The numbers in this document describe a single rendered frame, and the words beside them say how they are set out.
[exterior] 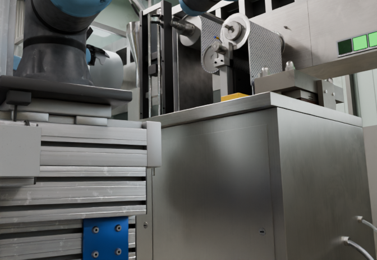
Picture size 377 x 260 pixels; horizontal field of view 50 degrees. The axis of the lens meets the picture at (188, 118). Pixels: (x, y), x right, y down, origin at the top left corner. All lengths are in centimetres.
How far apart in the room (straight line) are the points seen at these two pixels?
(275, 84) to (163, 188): 53
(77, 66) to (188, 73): 113
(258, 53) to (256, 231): 74
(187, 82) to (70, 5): 121
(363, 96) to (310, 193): 234
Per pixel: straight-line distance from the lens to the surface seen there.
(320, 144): 136
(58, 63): 76
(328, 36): 180
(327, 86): 158
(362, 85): 357
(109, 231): 80
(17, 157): 59
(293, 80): 140
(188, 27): 178
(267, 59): 167
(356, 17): 178
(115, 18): 570
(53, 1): 70
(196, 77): 189
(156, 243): 146
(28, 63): 77
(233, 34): 161
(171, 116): 137
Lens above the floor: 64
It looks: 10 degrees up
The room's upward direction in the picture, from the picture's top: 2 degrees counter-clockwise
